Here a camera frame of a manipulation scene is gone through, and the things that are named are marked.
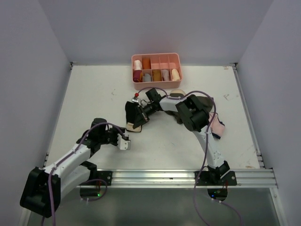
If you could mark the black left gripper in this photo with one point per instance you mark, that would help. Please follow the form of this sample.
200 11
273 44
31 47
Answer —
115 132

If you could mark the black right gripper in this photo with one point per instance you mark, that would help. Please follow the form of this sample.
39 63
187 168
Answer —
145 115

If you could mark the black underwear beige waistband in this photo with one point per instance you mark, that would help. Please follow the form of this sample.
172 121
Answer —
131 117

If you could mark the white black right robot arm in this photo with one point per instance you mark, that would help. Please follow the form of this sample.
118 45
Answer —
167 102

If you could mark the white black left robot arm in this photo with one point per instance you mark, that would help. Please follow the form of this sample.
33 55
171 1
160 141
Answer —
46 187

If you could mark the grey rolled underwear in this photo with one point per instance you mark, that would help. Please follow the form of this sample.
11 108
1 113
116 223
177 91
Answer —
147 78

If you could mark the maroon rolled underwear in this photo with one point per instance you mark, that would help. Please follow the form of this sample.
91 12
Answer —
137 76

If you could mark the mustard brown rolled underwear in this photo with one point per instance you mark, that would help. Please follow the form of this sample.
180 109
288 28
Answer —
156 75

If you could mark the pale pink rolled underwear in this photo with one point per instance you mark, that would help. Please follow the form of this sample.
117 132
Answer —
165 75

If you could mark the peach rolled underwear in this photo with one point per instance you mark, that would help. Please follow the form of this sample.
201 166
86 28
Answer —
175 75

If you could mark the white pink rolled underwear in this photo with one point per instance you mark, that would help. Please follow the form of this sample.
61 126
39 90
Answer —
137 65

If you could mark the orange rolled underwear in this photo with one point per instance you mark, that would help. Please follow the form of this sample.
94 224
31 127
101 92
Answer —
146 63

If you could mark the olive green underwear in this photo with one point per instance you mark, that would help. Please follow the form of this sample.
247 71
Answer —
205 101

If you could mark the light pink underwear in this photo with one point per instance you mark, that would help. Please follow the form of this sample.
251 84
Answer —
217 126

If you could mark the pink divided storage box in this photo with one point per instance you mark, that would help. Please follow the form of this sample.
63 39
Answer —
161 70

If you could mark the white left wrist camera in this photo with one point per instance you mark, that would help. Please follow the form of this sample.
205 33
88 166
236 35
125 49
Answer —
124 143

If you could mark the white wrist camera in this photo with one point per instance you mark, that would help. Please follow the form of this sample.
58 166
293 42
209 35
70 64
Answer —
136 99
124 143

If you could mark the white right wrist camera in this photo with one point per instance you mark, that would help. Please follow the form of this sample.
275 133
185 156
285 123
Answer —
136 99

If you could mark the aluminium frame rail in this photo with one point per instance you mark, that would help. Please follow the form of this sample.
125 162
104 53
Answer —
182 178

